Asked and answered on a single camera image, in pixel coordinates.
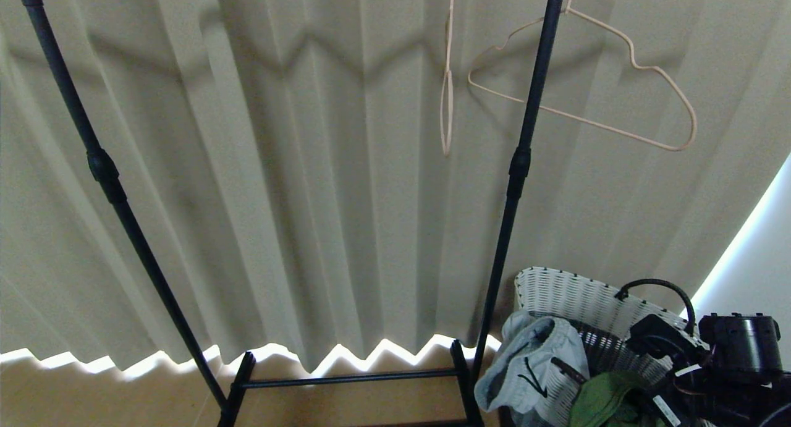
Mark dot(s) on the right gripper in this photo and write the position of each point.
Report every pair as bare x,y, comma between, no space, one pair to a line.
692,402

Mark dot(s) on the green printed shirt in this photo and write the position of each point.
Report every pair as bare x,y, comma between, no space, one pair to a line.
602,399

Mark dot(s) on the pink clothes hanger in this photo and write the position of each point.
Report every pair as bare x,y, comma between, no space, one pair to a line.
587,120
448,75

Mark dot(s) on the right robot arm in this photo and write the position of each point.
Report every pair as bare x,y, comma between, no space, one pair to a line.
741,346

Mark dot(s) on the white laundry basket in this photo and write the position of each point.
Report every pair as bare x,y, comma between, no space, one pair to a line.
568,294

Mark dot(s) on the black clothes rack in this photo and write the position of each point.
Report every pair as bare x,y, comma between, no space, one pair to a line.
102,167

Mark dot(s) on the pale grey shorts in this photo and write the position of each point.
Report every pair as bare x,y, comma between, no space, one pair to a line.
531,359

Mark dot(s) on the beige curtain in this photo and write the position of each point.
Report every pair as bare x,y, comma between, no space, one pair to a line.
321,167

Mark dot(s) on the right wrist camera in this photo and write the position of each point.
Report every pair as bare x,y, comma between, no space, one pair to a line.
658,335

